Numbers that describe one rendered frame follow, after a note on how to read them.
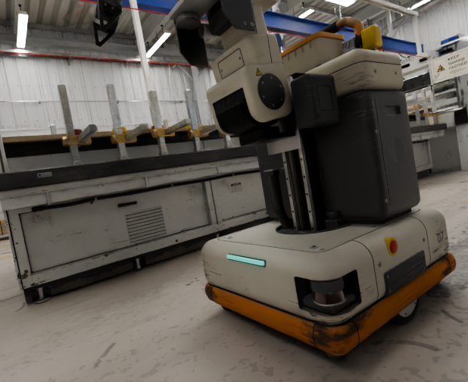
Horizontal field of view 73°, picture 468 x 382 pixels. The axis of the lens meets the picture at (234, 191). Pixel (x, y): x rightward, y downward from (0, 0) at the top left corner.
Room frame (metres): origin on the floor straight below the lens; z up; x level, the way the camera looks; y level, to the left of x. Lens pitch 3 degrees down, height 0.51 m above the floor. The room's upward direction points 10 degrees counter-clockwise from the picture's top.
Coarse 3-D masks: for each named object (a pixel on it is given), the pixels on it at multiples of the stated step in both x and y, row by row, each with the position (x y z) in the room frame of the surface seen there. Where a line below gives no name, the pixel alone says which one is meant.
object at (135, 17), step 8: (360, 0) 4.16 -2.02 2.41; (368, 0) 4.28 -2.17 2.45; (376, 0) 4.27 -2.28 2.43; (392, 8) 4.64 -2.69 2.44; (400, 8) 4.63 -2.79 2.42; (136, 16) 3.00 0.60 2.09; (416, 16) 4.94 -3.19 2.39; (136, 24) 2.99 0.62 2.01; (416, 24) 4.94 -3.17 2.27; (136, 32) 3.00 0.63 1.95; (416, 32) 4.95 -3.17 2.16; (416, 40) 4.96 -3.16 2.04; (144, 48) 3.01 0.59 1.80; (144, 56) 3.00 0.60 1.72; (144, 64) 2.99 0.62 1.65; (144, 72) 3.00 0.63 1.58; (152, 120) 3.01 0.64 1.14
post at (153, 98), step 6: (150, 90) 1.97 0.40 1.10; (150, 96) 1.98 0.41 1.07; (156, 96) 1.99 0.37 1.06; (150, 102) 1.99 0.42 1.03; (156, 102) 1.98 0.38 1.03; (156, 108) 1.98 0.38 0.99; (156, 114) 1.97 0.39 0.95; (156, 120) 1.97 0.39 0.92; (156, 126) 1.97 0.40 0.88; (162, 138) 1.98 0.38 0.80; (162, 144) 1.97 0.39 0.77; (162, 150) 1.97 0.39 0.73
